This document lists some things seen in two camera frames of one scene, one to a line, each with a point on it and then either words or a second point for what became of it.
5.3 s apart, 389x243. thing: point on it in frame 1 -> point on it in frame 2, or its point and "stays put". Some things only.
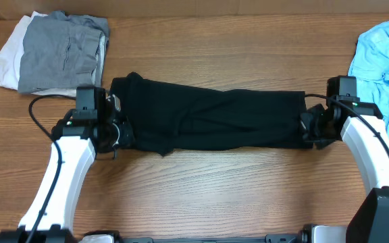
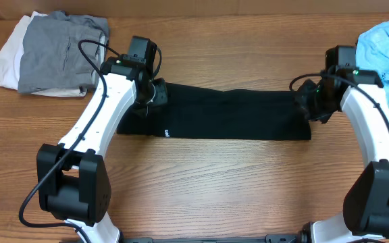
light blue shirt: x=381 y=65 stays put
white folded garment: x=5 y=68 stays put
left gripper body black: x=125 y=133 -> x=157 y=94
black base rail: x=268 y=239 stays put
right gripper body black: x=315 y=129 -> x=319 y=105
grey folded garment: x=61 y=50 stays put
